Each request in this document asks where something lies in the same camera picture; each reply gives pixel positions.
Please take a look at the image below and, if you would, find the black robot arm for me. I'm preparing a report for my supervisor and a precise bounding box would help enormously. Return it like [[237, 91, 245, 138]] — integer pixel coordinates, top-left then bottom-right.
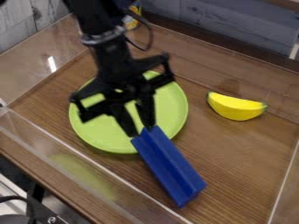
[[64, 0, 174, 137]]

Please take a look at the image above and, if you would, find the blue T-shaped block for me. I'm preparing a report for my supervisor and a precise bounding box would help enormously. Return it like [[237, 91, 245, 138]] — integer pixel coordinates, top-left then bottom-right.
[[131, 126, 207, 207]]

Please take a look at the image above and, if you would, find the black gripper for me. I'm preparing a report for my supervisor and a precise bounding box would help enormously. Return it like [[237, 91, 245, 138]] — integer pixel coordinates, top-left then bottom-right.
[[70, 34, 174, 137]]

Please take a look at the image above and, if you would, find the clear acrylic front wall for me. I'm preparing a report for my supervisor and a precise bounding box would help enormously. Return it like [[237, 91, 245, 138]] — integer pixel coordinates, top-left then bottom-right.
[[0, 107, 193, 224]]

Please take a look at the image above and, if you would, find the black metal table frame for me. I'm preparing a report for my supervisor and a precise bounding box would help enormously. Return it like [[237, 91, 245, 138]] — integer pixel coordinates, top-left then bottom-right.
[[27, 182, 70, 224]]

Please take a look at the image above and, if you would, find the black cable lower left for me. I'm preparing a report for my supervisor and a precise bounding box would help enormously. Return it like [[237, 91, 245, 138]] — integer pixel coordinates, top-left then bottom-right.
[[0, 195, 36, 224]]

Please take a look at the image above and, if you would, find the green round plate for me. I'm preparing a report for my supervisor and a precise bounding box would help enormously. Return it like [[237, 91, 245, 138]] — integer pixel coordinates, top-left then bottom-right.
[[68, 69, 190, 155]]

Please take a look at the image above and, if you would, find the yellow labelled tin can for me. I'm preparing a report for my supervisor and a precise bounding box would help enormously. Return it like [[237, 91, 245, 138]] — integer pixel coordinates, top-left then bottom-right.
[[125, 0, 142, 30]]

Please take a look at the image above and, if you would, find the yellow banana toy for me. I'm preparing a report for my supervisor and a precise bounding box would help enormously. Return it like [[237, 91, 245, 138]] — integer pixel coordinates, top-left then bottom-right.
[[206, 92, 267, 121]]

